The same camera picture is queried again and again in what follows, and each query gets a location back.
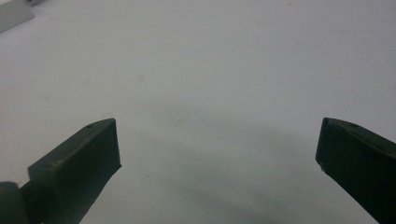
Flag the flat grey plate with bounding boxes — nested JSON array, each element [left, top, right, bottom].
[[0, 0, 35, 35]]

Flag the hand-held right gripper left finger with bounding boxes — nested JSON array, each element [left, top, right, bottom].
[[19, 118, 122, 224]]

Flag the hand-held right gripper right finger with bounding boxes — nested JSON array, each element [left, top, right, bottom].
[[315, 117, 396, 224]]

